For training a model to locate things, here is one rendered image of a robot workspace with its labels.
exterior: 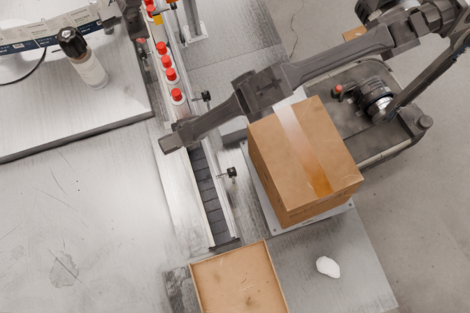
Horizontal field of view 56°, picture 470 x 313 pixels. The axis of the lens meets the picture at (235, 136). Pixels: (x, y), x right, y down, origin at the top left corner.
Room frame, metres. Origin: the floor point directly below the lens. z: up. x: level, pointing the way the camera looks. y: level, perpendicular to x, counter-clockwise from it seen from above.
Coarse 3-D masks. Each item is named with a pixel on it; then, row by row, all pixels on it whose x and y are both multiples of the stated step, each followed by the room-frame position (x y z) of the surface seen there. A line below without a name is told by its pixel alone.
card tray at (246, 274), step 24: (264, 240) 0.23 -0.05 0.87; (192, 264) 0.19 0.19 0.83; (216, 264) 0.18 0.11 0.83; (240, 264) 0.17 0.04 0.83; (264, 264) 0.16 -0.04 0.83; (216, 288) 0.11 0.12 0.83; (240, 288) 0.10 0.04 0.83; (264, 288) 0.09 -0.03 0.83; (216, 312) 0.03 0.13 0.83; (240, 312) 0.02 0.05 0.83; (264, 312) 0.01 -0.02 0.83; (288, 312) 0.01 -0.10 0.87
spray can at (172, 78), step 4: (168, 68) 0.80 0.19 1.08; (172, 68) 0.79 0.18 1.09; (168, 72) 0.78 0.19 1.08; (172, 72) 0.78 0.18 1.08; (168, 76) 0.77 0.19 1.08; (172, 76) 0.77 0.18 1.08; (176, 76) 0.78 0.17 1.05; (168, 80) 0.77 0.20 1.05; (172, 80) 0.77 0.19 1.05; (176, 80) 0.77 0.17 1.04; (180, 80) 0.78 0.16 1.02; (168, 84) 0.76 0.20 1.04; (172, 84) 0.76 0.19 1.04; (176, 84) 0.76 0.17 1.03; (180, 84) 0.77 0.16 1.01; (172, 88) 0.76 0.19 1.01; (180, 88) 0.77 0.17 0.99; (184, 92) 0.78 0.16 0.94
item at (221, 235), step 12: (156, 48) 1.03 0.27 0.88; (192, 156) 0.55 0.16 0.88; (204, 156) 0.55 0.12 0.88; (192, 168) 0.51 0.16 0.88; (204, 168) 0.50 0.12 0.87; (204, 180) 0.46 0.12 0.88; (204, 192) 0.42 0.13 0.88; (216, 192) 0.41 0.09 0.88; (204, 204) 0.38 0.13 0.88; (216, 204) 0.37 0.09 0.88; (216, 216) 0.33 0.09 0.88; (216, 228) 0.29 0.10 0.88; (228, 228) 0.28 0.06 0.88; (216, 240) 0.25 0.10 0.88; (228, 240) 0.24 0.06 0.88
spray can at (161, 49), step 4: (156, 44) 0.90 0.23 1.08; (160, 44) 0.90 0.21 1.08; (164, 44) 0.89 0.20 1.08; (160, 48) 0.88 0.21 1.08; (164, 48) 0.88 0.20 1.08; (168, 48) 0.90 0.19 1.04; (156, 52) 0.89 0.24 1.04; (160, 52) 0.88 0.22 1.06; (164, 52) 0.88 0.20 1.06; (168, 52) 0.89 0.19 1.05; (160, 56) 0.88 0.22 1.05; (160, 60) 0.87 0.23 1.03; (160, 64) 0.88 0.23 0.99
